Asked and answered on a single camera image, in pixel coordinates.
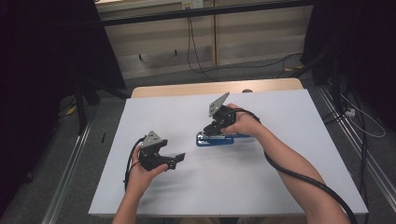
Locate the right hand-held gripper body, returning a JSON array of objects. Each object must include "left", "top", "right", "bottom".
[{"left": 207, "top": 91, "right": 237, "bottom": 135}]

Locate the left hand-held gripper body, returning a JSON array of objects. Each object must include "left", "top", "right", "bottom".
[{"left": 138, "top": 130, "right": 177, "bottom": 172}]

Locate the blue stapler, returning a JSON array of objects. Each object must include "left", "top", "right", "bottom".
[{"left": 195, "top": 131, "right": 252, "bottom": 147}]

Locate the person's right hand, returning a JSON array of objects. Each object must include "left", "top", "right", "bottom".
[{"left": 221, "top": 103, "right": 266, "bottom": 138}]

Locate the person's left hand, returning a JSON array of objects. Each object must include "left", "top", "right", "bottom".
[{"left": 125, "top": 152, "right": 169, "bottom": 194}]

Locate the wooden table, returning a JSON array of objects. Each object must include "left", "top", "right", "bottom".
[{"left": 130, "top": 77, "right": 304, "bottom": 99}]

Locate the white table board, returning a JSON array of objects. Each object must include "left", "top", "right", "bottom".
[{"left": 88, "top": 89, "right": 369, "bottom": 218}]

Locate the black metal stand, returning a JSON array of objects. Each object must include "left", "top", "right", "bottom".
[{"left": 74, "top": 79, "right": 132, "bottom": 135}]

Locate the black horizontal bar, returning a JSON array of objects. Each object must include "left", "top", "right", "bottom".
[{"left": 100, "top": 0, "right": 314, "bottom": 28}]

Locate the black curtain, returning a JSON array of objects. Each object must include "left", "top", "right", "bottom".
[
  {"left": 299, "top": 0, "right": 396, "bottom": 133},
  {"left": 0, "top": 0, "right": 127, "bottom": 217}
]

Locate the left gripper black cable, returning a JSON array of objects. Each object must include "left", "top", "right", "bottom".
[{"left": 123, "top": 135, "right": 148, "bottom": 191}]

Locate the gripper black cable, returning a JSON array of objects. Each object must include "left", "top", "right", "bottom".
[
  {"left": 123, "top": 135, "right": 148, "bottom": 191},
  {"left": 233, "top": 107, "right": 359, "bottom": 224}
]

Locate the black floor cable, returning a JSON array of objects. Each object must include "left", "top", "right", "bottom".
[{"left": 214, "top": 51, "right": 304, "bottom": 79}]

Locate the black hanging cable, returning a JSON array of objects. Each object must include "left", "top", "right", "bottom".
[{"left": 186, "top": 7, "right": 220, "bottom": 82}]

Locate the aluminium floor rail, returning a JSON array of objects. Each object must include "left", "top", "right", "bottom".
[
  {"left": 41, "top": 120, "right": 93, "bottom": 224},
  {"left": 317, "top": 86, "right": 396, "bottom": 213}
]

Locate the white wall socket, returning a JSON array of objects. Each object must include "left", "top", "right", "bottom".
[{"left": 181, "top": 0, "right": 205, "bottom": 10}]

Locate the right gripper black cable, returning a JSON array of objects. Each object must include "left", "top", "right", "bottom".
[{"left": 233, "top": 107, "right": 359, "bottom": 224}]

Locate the white cable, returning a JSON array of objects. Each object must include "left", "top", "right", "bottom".
[{"left": 340, "top": 92, "right": 387, "bottom": 139}]

